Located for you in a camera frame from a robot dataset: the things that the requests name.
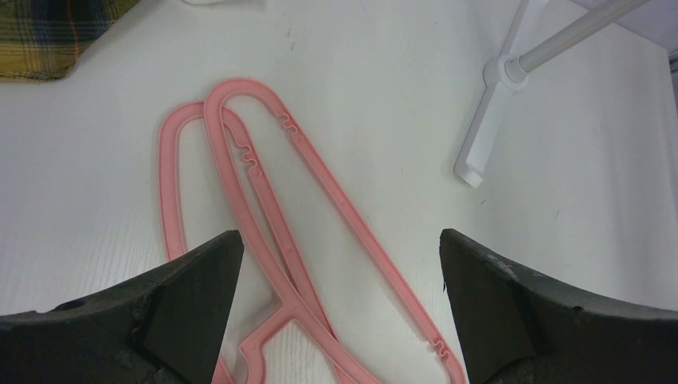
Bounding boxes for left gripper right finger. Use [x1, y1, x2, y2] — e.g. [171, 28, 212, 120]
[439, 229, 677, 383]

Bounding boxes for pink hanger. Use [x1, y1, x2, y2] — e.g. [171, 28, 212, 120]
[158, 102, 353, 383]
[203, 78, 465, 383]

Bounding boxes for yellow plaid shirt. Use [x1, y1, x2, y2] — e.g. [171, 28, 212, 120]
[1, 0, 138, 82]

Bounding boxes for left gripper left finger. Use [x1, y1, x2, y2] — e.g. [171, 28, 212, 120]
[1, 230, 244, 383]

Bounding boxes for clothes rack metal white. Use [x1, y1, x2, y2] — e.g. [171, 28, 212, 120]
[453, 0, 646, 188]

